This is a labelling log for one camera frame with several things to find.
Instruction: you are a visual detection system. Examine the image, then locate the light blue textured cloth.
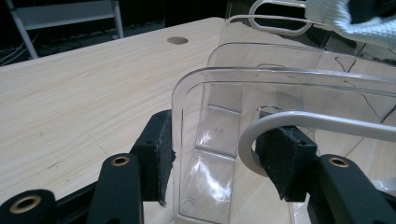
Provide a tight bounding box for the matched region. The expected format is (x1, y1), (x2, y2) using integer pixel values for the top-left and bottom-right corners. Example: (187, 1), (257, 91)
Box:
(304, 0), (396, 49)

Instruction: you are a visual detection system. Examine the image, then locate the white metal stand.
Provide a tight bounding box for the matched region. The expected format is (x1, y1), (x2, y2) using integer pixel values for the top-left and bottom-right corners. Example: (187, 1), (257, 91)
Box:
(4, 0), (124, 60)

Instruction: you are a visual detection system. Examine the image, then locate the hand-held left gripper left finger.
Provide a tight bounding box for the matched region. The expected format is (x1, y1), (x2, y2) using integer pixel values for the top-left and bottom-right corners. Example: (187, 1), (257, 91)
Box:
(130, 108), (177, 207)

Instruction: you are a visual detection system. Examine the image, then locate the bundle of floor cables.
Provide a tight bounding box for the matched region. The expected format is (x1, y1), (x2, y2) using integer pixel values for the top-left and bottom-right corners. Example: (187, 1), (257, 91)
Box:
(0, 31), (43, 67)

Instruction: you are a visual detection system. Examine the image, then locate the clear acrylic divided organizer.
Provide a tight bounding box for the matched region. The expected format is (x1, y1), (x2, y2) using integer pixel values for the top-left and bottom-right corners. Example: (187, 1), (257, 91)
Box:
(171, 0), (396, 224)

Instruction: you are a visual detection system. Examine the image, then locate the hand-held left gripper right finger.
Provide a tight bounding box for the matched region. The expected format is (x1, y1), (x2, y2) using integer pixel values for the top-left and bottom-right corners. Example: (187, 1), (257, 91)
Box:
(254, 125), (318, 203)

